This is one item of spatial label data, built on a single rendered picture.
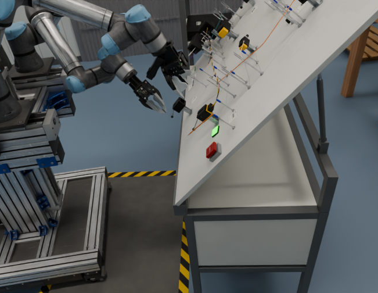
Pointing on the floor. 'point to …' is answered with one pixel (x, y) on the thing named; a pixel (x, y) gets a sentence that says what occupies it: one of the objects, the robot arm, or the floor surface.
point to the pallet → (374, 42)
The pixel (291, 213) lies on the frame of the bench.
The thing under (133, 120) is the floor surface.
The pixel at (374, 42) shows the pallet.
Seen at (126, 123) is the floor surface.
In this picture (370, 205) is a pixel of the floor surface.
